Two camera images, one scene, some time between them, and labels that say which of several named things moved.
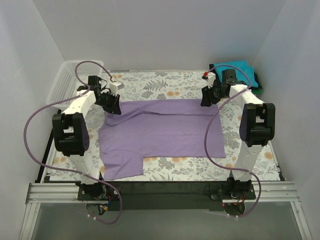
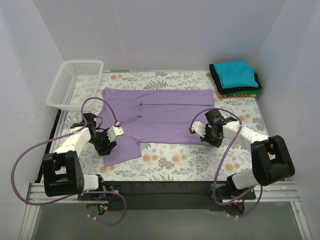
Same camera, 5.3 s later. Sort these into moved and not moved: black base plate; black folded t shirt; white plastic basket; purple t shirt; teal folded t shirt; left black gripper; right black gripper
Moved: right black gripper; purple t shirt; left black gripper
Not moved: black base plate; black folded t shirt; white plastic basket; teal folded t shirt
